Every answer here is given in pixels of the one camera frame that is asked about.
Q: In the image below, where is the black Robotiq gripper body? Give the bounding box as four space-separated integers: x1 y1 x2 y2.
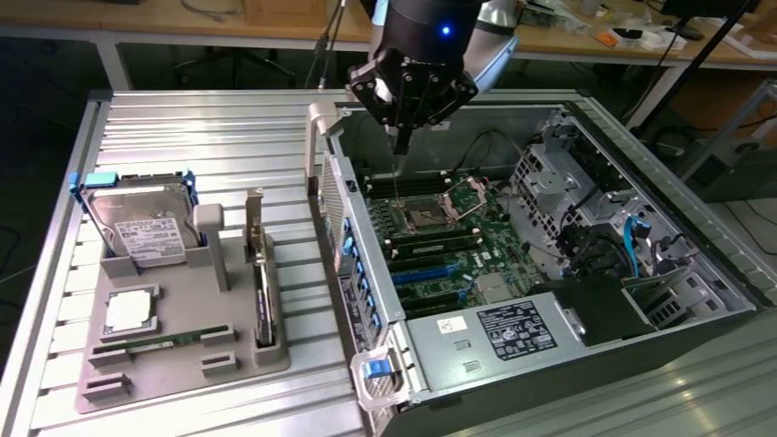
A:
365 0 484 74

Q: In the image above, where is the Nvidia graphics card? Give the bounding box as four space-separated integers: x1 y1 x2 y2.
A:
242 188 279 350

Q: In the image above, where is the green circuit board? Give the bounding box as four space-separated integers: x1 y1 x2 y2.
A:
522 3 556 26

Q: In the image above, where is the metal socket cover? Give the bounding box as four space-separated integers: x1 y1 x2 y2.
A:
436 176 490 220

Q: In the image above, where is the CPU socket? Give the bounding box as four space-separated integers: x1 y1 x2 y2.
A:
391 193 455 237

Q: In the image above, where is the silver metal disk bay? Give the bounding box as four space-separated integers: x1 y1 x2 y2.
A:
507 113 615 224

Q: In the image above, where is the green RAM stick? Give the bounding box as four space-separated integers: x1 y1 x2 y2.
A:
95 328 225 356
386 235 482 259

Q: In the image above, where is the green motherboard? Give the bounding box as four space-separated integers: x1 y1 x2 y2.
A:
362 175 547 320

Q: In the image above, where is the blue expansion slot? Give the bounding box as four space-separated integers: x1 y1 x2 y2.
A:
389 265 455 287

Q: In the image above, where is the silver chipset heatsink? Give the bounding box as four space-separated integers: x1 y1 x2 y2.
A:
475 275 511 304

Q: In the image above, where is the long black expansion slot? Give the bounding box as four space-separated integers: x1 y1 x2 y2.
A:
397 290 462 307
401 302 466 320

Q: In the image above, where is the black stand pole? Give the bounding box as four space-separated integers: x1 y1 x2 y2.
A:
623 0 756 131

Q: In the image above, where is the black monitor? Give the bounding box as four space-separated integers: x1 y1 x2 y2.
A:
658 0 760 41

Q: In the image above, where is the hard disk in blue carrier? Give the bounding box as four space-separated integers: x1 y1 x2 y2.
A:
69 168 205 269

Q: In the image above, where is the dark grey box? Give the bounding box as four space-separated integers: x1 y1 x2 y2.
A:
690 143 777 204

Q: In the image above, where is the grey plastic parts rack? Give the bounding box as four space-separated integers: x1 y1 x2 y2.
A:
73 203 291 414

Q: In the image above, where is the grey power supply unit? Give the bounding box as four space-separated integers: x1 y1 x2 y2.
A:
403 292 587 393

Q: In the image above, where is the silver CPU chip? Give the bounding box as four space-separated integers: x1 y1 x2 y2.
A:
102 290 154 331

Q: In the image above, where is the open black PC case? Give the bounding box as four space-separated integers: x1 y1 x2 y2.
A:
305 98 777 437

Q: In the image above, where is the black looped wire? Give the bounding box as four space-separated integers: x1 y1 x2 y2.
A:
456 129 523 174

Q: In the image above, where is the black hanging robot cable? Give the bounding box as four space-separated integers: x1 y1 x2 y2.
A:
302 0 347 90

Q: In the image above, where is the wooden desk with white frame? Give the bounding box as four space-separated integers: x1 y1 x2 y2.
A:
511 0 777 131
0 0 373 91

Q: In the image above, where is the black wire bundle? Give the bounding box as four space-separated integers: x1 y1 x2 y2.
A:
554 222 626 279

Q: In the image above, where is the blue SATA wire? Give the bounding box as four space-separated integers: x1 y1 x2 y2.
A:
619 212 651 279

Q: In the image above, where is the aluminium profile frame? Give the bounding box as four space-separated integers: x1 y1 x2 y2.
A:
682 79 777 183

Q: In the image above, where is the grey flat wire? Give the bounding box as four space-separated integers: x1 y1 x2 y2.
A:
620 266 692 292

